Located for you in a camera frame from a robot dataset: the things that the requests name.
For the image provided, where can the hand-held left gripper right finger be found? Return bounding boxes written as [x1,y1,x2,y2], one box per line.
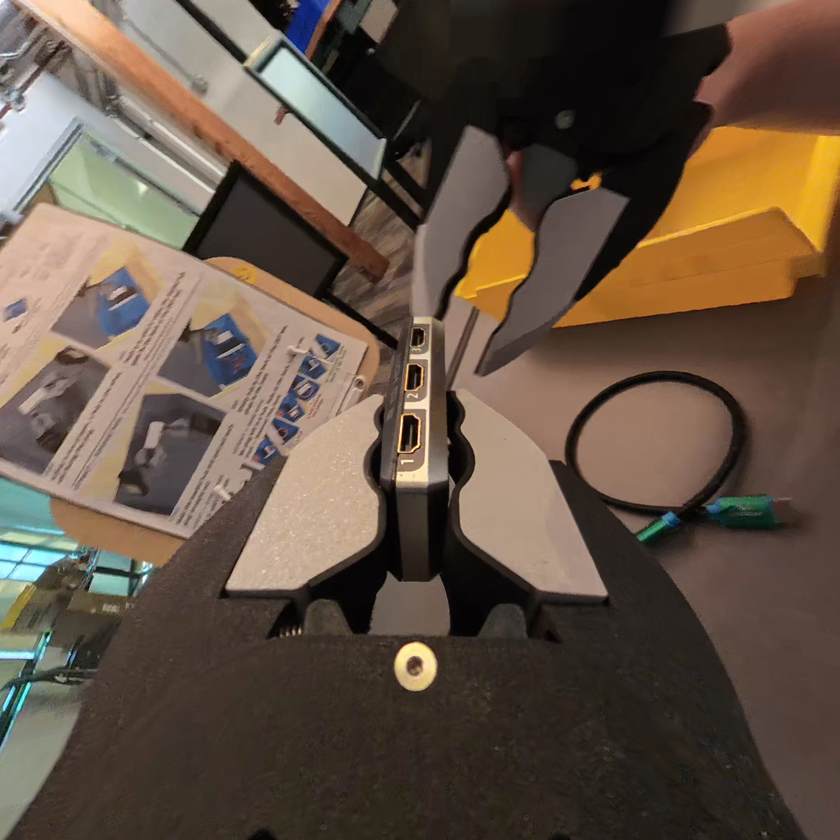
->
[450,389,609,605]

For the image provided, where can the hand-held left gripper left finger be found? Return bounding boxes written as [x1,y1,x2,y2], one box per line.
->
[224,394,389,601]

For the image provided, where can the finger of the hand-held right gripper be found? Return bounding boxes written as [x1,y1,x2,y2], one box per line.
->
[474,189,632,378]
[409,125,514,320]

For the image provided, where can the grey multi-port hub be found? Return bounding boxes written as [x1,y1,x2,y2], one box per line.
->
[379,317,455,583]

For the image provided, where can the yellow plastic bin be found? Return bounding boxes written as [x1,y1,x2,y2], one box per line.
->
[455,125,840,330]

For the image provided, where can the black braided cable green plugs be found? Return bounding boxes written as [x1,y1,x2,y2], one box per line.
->
[564,369,794,547]

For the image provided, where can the person's right forearm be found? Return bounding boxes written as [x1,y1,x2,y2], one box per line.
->
[696,0,840,135]

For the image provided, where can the grey framed screen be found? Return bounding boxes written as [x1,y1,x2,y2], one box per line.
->
[241,34,389,212]

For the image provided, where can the black monitor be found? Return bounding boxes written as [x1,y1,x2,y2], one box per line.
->
[181,159,350,298]

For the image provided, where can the blue bin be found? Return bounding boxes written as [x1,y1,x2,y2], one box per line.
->
[283,0,345,56]

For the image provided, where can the printed instruction sheet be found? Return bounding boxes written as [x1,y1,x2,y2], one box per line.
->
[0,202,370,540]

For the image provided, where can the wooden beam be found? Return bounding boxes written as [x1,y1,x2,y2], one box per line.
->
[10,0,392,282]

